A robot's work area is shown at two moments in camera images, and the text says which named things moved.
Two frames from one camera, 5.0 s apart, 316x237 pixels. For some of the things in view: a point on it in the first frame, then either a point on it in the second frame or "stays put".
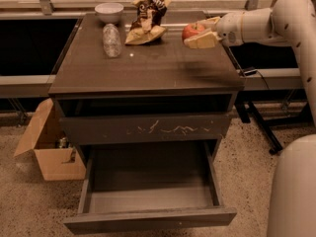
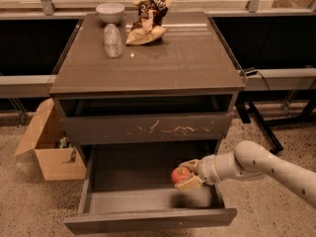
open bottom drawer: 149,186 stays put
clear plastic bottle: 112,40 stays put
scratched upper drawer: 146,127 stays put
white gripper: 229,28 → 207,169
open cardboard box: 52,163 stays put
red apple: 191,29 → 179,174
